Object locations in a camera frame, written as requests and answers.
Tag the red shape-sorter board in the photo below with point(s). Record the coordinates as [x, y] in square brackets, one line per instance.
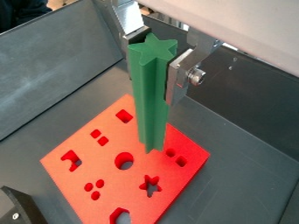
[109, 176]

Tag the black bracket block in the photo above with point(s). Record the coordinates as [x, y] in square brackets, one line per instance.
[25, 212]

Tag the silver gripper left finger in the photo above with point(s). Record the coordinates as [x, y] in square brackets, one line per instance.
[131, 29]

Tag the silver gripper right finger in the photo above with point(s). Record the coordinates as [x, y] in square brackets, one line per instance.
[185, 70]

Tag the grey bin wall panel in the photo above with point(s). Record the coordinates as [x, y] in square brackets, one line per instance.
[50, 57]

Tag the green star-shaped peg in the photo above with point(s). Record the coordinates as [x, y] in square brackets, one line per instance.
[149, 58]

